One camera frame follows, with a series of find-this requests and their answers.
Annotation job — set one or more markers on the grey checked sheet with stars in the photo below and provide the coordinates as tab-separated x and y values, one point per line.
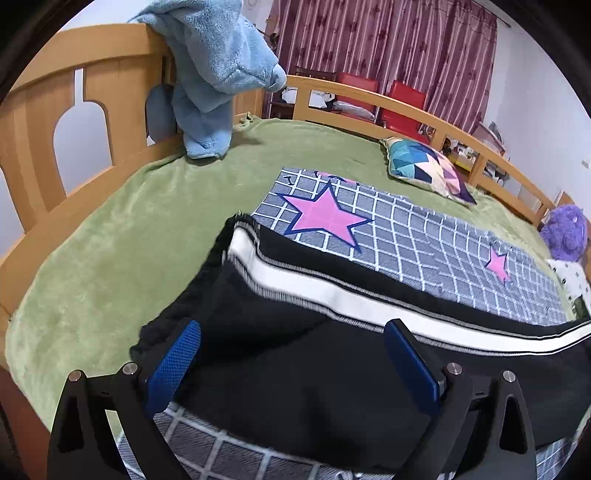
415	230

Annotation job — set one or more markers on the black pants with white stripe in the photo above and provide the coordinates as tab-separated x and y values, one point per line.
300	369

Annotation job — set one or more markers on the red chair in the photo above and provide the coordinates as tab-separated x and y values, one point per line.
406	106
358	85

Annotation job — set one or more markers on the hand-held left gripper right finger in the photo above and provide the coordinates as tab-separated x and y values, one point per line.
411	364

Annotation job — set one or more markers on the purple plush toy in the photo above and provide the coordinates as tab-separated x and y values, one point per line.
565	230

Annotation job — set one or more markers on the grey-blue cushion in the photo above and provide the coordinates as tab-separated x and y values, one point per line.
159	113

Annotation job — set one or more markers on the wooden bed frame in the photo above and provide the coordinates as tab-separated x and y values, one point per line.
37	115

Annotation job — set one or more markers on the dark red patterned curtain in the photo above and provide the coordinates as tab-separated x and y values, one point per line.
392	41

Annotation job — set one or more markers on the green fleece blanket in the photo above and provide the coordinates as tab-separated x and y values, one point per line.
138	230

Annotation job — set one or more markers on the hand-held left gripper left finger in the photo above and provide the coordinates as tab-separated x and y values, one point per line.
173	364

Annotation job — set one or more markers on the white dotted cloth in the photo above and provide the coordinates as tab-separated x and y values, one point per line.
575	277

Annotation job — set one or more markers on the colourful geometric pillow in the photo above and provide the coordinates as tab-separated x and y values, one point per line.
425	166

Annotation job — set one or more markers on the light blue plush blanket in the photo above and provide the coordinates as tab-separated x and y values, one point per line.
207	60

